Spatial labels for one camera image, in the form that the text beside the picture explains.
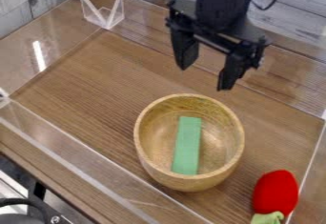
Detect clear acrylic corner bracket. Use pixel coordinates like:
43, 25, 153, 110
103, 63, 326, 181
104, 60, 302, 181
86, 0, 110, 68
80, 0, 125, 30

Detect brown wooden bowl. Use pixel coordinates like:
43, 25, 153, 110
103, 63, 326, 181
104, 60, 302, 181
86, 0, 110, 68
134, 93, 245, 193

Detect green rectangular block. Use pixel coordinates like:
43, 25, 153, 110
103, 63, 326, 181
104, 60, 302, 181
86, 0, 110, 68
171, 116, 202, 175

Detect red plush strawberry toy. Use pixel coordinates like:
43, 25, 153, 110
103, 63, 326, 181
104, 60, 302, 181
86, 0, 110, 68
250, 170, 300, 224

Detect clear acrylic front wall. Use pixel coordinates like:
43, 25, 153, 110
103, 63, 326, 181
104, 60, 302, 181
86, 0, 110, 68
0, 99, 207, 224

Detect black table leg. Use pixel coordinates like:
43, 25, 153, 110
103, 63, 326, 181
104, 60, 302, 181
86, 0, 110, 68
34, 182, 46, 200

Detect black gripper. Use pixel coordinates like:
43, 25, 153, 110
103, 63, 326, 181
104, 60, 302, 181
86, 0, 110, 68
166, 0, 271, 91

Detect black cable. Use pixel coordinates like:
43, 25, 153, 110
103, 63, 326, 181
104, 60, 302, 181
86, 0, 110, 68
0, 197, 43, 224

